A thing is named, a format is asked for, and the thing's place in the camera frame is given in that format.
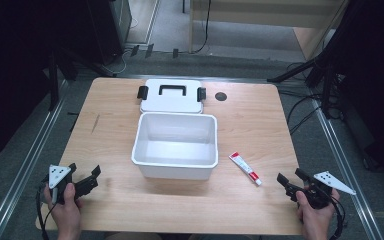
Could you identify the black tripod stand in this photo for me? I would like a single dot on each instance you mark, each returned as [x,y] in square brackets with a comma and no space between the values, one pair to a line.
[54,83]
[323,76]

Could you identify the aluminium floor rail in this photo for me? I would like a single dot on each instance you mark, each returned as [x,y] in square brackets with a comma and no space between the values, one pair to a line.
[23,170]
[346,166]

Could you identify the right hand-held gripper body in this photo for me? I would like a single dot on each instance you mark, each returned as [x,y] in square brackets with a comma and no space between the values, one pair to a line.
[323,188]

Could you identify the person's right hand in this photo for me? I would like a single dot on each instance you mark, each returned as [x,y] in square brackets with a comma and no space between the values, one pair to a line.
[315,213]

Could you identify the black cabinet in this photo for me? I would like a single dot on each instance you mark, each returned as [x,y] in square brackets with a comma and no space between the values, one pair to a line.
[108,30]

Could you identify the person's left hand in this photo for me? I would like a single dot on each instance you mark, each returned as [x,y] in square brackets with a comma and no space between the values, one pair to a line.
[67,210]

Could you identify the light wooden furniture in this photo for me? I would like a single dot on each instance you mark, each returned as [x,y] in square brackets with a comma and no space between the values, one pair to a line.
[263,13]

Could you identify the black curtain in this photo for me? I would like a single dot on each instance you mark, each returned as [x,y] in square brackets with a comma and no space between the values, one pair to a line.
[13,66]
[376,83]

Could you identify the small black floor bracket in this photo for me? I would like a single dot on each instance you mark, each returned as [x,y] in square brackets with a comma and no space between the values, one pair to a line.
[135,50]
[149,50]
[175,53]

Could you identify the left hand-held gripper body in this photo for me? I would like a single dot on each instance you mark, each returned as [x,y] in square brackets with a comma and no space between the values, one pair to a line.
[59,175]

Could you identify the white plastic storage box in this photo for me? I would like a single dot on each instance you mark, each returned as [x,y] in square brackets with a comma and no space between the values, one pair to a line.
[176,145]

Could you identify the white and red tube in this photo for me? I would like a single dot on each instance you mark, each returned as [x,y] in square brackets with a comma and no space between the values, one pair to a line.
[245,167]

